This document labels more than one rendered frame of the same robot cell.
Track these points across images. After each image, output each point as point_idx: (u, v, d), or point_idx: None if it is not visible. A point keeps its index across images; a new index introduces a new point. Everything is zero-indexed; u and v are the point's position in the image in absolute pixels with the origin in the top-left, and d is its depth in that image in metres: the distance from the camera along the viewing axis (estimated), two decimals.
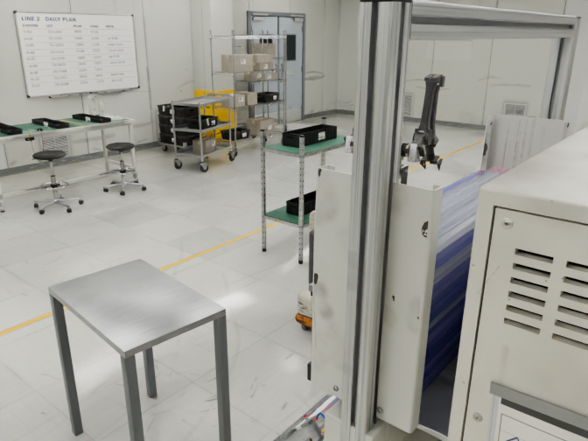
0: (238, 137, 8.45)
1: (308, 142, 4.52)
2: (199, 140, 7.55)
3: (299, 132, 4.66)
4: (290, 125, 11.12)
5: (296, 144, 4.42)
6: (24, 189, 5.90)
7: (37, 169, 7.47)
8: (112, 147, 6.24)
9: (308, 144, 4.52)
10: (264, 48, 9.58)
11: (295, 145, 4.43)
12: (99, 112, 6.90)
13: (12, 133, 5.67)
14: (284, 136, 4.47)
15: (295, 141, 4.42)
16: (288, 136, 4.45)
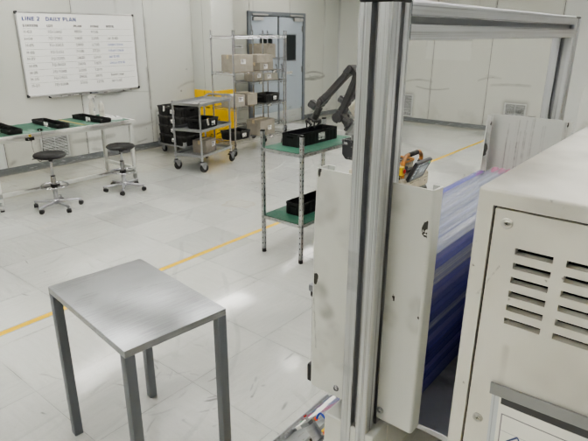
0: (238, 137, 8.45)
1: (308, 142, 4.52)
2: (199, 140, 7.55)
3: (299, 132, 4.66)
4: (290, 125, 11.12)
5: (296, 144, 4.42)
6: (24, 189, 5.90)
7: (37, 169, 7.47)
8: (112, 147, 6.24)
9: (308, 144, 4.52)
10: (264, 48, 9.58)
11: (295, 145, 4.43)
12: (99, 112, 6.90)
13: (12, 133, 5.67)
14: (284, 136, 4.47)
15: (295, 141, 4.42)
16: (288, 136, 4.45)
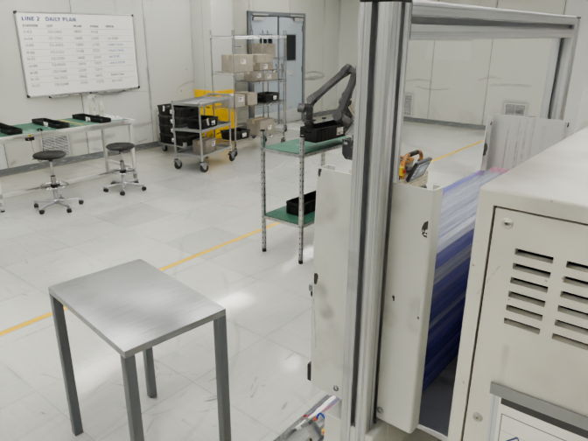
0: (238, 137, 8.45)
1: (326, 137, 4.38)
2: (199, 140, 7.55)
3: (317, 127, 4.52)
4: (290, 125, 11.12)
5: (314, 139, 4.29)
6: (24, 189, 5.90)
7: (37, 169, 7.47)
8: (112, 147, 6.24)
9: (326, 140, 4.39)
10: (264, 48, 9.58)
11: (313, 140, 4.29)
12: (99, 112, 6.90)
13: (12, 133, 5.67)
14: (303, 130, 4.34)
15: (313, 136, 4.29)
16: (306, 130, 4.31)
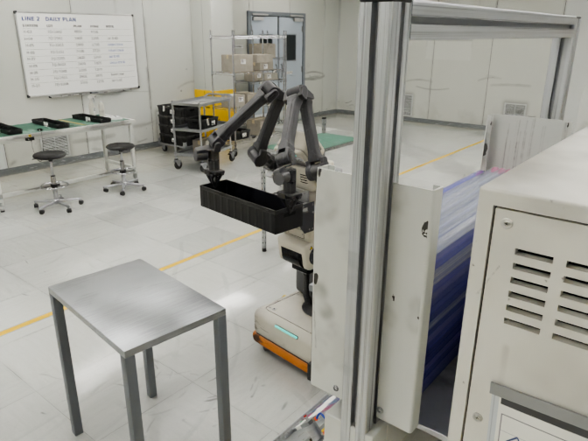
0: (238, 137, 8.45)
1: None
2: (199, 140, 7.55)
3: (242, 206, 2.48)
4: None
5: (299, 221, 2.44)
6: (24, 189, 5.90)
7: (37, 169, 7.47)
8: (112, 147, 6.24)
9: None
10: (264, 48, 9.58)
11: (298, 223, 2.44)
12: (99, 112, 6.90)
13: (12, 133, 5.67)
14: (280, 216, 2.34)
15: (297, 216, 2.42)
16: (286, 213, 2.37)
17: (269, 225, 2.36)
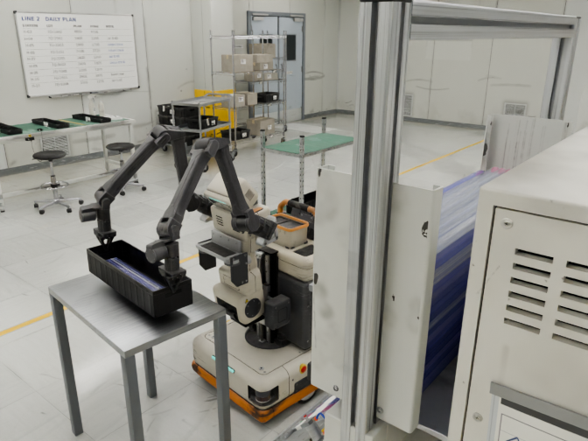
0: (238, 137, 8.45)
1: None
2: None
3: (124, 280, 2.13)
4: (290, 125, 11.12)
5: (188, 299, 2.09)
6: (24, 189, 5.90)
7: (37, 169, 7.47)
8: (112, 147, 6.24)
9: None
10: (264, 48, 9.58)
11: (186, 301, 2.09)
12: (99, 112, 6.90)
13: (12, 133, 5.67)
14: (160, 297, 1.99)
15: (185, 294, 2.08)
16: (169, 292, 2.02)
17: (149, 306, 2.01)
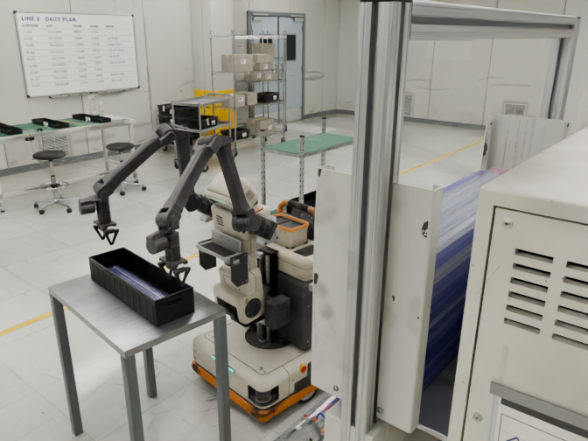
0: (238, 137, 8.45)
1: (175, 293, 2.22)
2: None
3: (127, 289, 2.15)
4: (290, 125, 11.12)
5: (190, 307, 2.11)
6: (24, 189, 5.90)
7: (37, 169, 7.47)
8: (112, 147, 6.24)
9: None
10: (264, 48, 9.58)
11: (189, 310, 2.11)
12: (99, 112, 6.90)
13: (12, 133, 5.67)
14: (162, 305, 2.01)
15: (187, 302, 2.09)
16: (171, 301, 2.03)
17: (151, 315, 2.03)
